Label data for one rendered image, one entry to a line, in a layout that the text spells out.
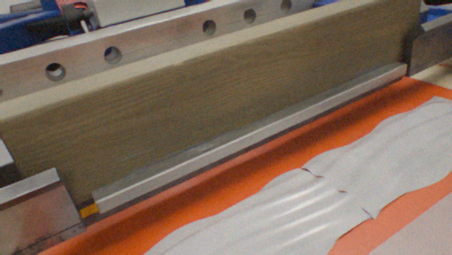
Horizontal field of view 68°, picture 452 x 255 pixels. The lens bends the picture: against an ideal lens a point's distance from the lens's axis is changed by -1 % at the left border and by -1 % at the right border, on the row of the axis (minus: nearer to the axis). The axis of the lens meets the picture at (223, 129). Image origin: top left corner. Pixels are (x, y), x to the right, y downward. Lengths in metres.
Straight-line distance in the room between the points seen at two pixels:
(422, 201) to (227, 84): 0.15
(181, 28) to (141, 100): 0.26
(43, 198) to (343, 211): 0.18
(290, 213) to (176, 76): 0.12
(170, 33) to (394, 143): 0.30
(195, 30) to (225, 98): 0.24
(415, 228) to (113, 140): 0.19
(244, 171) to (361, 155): 0.09
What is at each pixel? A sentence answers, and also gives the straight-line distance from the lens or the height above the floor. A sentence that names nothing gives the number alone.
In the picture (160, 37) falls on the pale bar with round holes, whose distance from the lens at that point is 0.45.
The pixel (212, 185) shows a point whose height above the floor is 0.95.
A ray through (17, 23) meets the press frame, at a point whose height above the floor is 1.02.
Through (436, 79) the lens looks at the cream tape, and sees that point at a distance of 0.44.
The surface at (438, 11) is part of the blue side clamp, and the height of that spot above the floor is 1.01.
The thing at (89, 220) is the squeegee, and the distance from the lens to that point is 0.26.
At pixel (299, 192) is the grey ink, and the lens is 0.24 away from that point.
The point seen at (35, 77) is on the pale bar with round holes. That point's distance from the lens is 0.43.
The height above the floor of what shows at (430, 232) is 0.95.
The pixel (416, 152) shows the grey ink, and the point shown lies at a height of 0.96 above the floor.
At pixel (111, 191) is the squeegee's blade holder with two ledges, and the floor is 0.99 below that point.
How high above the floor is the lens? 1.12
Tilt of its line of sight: 30 degrees down
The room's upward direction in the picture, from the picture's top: 9 degrees counter-clockwise
